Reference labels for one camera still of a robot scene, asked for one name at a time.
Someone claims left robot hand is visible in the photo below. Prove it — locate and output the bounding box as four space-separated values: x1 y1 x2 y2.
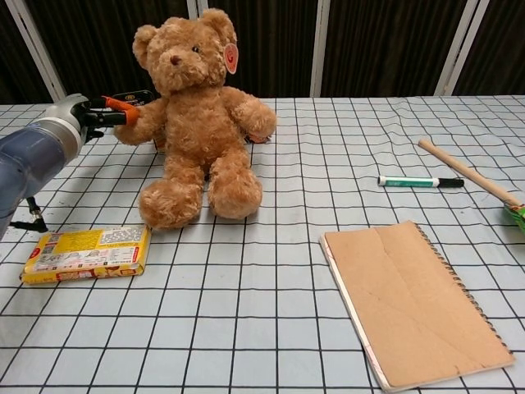
43 93 140 144

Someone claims brown plush teddy bear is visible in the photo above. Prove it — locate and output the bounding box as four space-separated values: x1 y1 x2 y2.
112 8 278 231

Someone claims dark green snack packet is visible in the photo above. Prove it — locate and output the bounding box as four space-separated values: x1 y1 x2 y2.
111 89 156 108

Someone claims yellow printed food box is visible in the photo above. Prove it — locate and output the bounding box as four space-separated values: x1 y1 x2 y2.
19 224 153 286

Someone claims white grid-check tablecloth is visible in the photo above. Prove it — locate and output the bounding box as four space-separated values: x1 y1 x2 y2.
0 94 525 394

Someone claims green white marker pen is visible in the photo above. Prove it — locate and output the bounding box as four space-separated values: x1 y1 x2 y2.
377 175 465 189

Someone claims brown spiral notebook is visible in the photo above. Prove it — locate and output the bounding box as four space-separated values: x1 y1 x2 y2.
319 220 517 393

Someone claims wooden stick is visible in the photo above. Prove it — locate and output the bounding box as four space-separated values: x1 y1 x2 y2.
418 138 524 208

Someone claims green instant noodle packet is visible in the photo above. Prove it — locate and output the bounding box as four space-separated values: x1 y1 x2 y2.
503 203 525 236

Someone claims white partition frame post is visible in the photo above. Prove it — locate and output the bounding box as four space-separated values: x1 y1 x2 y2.
436 0 482 98
7 0 69 103
308 0 331 99
186 0 211 18

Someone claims black angled cable plug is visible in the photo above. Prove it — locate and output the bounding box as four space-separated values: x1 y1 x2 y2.
9 195 49 234

